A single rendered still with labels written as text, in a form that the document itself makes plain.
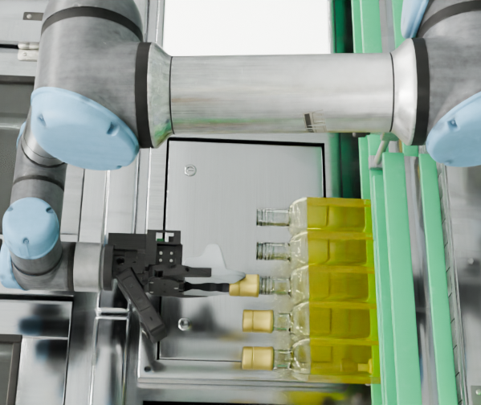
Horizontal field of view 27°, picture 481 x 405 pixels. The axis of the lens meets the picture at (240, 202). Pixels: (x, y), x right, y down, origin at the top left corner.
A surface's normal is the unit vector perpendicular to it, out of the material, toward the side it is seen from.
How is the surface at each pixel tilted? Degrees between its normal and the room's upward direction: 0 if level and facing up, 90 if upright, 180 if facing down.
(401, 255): 90
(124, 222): 90
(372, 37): 90
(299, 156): 90
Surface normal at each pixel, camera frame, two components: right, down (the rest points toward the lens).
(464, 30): -0.29, -0.44
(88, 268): 0.06, 0.04
